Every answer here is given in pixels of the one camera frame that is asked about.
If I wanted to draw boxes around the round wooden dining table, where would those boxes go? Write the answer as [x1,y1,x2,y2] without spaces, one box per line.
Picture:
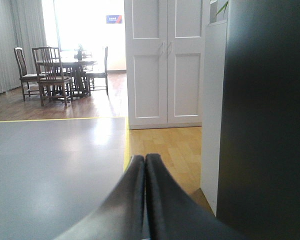
[61,57,97,98]

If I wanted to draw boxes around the wooden chair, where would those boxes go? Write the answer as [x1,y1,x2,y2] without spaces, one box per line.
[31,46,73,107]
[85,46,109,96]
[13,47,40,101]

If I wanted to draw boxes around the white double door wardrobe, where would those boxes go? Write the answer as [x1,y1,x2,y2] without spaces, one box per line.
[124,0,209,130]

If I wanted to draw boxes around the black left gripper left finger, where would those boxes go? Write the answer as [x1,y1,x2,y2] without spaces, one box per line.
[56,155,145,240]

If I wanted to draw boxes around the blue wall sign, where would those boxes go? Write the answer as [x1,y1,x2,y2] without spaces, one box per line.
[106,15,122,24]

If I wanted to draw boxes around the grey vertical blinds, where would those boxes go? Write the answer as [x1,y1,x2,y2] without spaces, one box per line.
[0,0,47,94]

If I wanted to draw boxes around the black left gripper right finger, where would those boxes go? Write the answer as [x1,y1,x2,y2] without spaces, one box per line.
[145,153,245,240]

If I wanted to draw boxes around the wooden chair front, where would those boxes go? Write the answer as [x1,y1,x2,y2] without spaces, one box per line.
[31,46,73,107]

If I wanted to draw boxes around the wooden chair left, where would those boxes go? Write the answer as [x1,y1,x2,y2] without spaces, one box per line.
[13,47,40,101]

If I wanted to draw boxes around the wooden chair right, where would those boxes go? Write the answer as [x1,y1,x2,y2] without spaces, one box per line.
[85,46,109,96]

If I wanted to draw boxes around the dark grey fridge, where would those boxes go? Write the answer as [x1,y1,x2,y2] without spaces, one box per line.
[216,0,300,240]

